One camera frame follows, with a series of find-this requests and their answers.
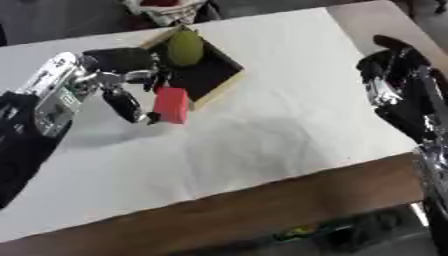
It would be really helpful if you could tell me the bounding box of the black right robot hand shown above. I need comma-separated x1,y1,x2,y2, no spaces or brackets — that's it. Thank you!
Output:
355,34,448,144

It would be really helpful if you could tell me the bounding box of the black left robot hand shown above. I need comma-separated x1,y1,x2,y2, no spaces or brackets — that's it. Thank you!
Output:
80,47,175,126

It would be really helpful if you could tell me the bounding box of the red rectangular block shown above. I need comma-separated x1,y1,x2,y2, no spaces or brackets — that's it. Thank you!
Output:
152,86,191,125

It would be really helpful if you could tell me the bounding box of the tan cardboard box black inside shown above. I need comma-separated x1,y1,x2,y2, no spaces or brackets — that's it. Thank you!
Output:
138,23,247,112

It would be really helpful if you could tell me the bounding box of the green toy pear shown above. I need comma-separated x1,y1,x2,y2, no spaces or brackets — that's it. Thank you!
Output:
166,27,207,67

